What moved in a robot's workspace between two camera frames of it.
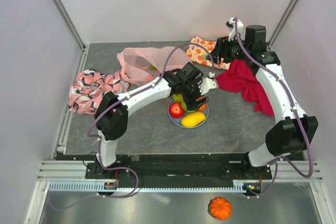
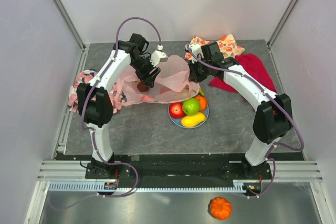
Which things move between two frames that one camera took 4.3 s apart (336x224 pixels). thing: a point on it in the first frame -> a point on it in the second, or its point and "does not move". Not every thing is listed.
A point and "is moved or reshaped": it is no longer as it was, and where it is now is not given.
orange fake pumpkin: x=220 y=208 does not move
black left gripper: x=191 y=103 -> x=149 y=80
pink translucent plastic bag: x=140 y=65 is moved or reshaped
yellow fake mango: x=192 y=119 does not move
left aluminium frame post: x=62 y=10 does not move
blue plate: x=177 y=121 does not move
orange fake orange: x=203 y=106 does not move
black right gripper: x=221 y=50 -> x=194 y=76
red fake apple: x=176 y=109 does not move
